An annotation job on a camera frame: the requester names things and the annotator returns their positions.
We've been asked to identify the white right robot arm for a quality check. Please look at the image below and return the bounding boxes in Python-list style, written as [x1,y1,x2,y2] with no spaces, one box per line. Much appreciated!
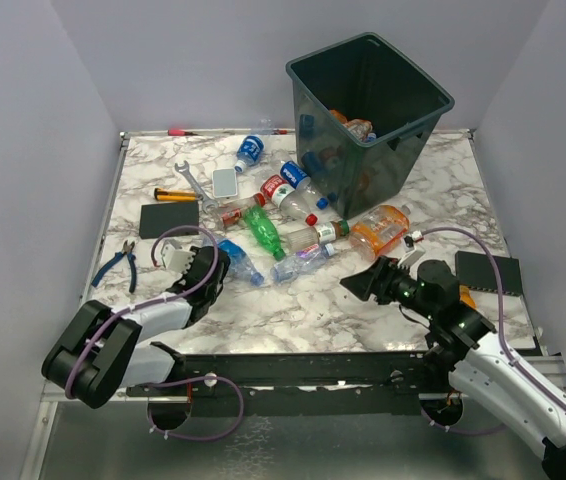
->
[340,257,566,479]

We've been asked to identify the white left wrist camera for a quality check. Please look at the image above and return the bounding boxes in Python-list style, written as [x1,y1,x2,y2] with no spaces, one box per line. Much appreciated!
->
[160,238,195,274]

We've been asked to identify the orange juice bottle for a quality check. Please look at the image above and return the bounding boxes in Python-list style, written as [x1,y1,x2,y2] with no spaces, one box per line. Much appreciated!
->
[459,285,477,309]

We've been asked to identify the red screwdriver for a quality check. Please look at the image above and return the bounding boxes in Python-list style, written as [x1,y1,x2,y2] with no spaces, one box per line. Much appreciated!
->
[167,128,197,137]

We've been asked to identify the red label water bottle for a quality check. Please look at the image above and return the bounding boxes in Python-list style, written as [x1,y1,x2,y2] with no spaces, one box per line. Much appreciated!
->
[260,174,318,226]

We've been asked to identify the blue label bottle far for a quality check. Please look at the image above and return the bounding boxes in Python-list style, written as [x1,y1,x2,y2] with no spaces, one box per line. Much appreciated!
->
[234,135,264,173]

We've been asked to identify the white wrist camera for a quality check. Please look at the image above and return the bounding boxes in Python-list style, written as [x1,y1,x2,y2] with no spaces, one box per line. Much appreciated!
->
[160,238,195,274]
[398,230,425,269]

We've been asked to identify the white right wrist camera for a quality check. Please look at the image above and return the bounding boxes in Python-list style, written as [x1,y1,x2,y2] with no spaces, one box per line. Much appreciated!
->
[398,230,425,269]

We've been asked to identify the large orange label bottle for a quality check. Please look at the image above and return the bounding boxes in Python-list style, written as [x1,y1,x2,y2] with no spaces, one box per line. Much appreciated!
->
[348,204,411,261]

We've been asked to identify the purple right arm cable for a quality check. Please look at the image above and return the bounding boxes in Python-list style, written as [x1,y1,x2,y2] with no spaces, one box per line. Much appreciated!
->
[412,227,566,436]

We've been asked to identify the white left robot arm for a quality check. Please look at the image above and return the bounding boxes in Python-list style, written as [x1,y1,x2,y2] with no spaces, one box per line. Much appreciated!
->
[41,246,230,409]

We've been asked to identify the black flat box left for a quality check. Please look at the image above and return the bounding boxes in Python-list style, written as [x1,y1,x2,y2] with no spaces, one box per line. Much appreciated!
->
[139,201,199,239]

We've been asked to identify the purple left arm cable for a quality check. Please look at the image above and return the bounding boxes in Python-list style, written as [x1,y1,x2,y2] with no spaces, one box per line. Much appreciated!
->
[62,224,245,444]

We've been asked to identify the blue label crushed bottle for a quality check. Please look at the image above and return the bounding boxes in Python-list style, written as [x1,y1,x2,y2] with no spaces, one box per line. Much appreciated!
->
[215,236,264,287]

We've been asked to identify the crushed orange label bottle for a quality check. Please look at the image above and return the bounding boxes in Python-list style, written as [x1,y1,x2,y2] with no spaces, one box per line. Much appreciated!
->
[330,109,348,124]

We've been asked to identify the green plastic bottle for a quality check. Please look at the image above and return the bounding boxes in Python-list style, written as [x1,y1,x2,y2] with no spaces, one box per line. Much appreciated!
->
[243,205,286,261]

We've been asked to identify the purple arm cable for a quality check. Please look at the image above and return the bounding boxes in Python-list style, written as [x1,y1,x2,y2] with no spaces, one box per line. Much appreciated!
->
[62,224,245,444]
[412,227,566,436]

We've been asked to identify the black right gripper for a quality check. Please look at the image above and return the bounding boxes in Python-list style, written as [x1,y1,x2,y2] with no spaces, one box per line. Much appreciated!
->
[340,253,437,320]

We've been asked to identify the green cap tea bottle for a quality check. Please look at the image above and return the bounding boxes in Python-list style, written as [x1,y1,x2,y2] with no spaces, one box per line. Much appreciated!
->
[283,220,350,253]

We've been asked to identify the black network switch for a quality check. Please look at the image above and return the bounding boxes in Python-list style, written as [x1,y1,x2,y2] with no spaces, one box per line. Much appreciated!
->
[455,251,524,297]

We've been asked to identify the dark green plastic bin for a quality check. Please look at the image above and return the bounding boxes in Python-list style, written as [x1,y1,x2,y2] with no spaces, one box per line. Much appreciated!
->
[286,33,455,219]

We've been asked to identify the blue handled pliers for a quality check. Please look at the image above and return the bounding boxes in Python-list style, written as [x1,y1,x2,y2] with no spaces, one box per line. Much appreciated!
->
[90,240,137,294]

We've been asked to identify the pepsi bottle beside bin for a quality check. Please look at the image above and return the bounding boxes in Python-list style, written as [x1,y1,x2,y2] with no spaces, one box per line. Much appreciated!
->
[279,160,329,210]

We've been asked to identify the white grey power bank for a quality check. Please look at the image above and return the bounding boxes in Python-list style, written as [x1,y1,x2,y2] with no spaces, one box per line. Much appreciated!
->
[212,168,238,199]

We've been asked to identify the silver wrench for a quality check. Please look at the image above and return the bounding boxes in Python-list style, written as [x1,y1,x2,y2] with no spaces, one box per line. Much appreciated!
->
[174,161,219,214]

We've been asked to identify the yellow utility knife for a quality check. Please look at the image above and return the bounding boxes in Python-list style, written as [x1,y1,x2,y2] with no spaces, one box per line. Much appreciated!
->
[153,188,199,202]

